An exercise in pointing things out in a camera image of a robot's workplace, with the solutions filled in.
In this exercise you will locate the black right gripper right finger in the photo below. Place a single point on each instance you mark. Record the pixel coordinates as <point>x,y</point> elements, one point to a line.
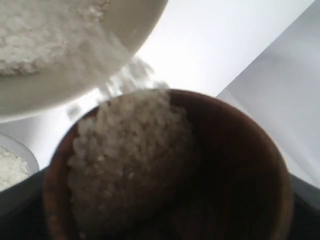
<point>306,218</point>

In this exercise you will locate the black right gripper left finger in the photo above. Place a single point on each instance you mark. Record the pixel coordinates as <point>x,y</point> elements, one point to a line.
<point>21,210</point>

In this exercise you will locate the brown wooden cup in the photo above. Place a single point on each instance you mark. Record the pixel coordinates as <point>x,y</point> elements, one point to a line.
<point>241,190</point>

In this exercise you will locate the rice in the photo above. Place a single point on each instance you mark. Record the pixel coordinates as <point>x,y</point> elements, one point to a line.
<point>130,158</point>
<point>37,33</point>
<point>13,169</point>

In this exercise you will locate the rice in steel tray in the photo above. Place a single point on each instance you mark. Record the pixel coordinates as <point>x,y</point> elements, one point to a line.
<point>13,169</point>

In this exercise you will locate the rice in white bowl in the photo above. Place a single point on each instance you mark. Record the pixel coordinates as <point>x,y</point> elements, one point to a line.
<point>37,33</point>

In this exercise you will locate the white ceramic bowl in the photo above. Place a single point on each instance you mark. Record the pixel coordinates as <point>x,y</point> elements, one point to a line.
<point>111,44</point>

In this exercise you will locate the round steel tray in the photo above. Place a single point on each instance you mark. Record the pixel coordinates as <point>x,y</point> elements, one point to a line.
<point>16,147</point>

